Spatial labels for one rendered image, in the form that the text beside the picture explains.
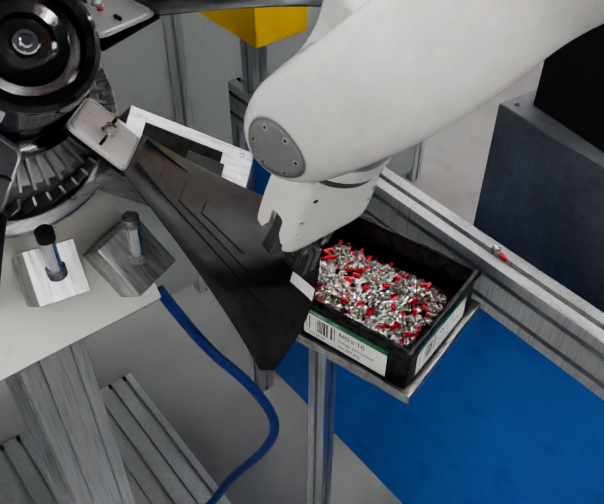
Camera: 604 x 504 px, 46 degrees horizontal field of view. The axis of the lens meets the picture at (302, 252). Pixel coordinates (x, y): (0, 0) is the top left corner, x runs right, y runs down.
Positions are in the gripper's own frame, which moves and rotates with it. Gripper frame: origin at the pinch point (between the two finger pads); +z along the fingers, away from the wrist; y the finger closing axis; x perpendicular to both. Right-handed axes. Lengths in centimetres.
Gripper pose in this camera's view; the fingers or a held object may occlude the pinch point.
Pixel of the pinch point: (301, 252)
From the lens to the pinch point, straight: 71.6
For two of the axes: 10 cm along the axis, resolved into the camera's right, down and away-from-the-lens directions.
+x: 6.0, 7.2, -3.5
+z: -1.9, 5.5, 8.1
